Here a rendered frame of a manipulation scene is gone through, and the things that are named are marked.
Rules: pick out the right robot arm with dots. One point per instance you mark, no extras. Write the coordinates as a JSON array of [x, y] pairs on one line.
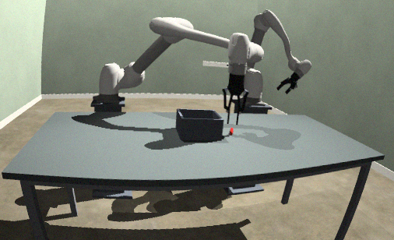
[[112, 78]]

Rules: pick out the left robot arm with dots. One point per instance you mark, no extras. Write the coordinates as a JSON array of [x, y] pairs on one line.
[[253, 81]]

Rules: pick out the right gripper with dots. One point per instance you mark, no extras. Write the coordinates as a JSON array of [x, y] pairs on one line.
[[235, 88]]

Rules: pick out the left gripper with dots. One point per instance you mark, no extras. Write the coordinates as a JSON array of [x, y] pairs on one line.
[[292, 80]]

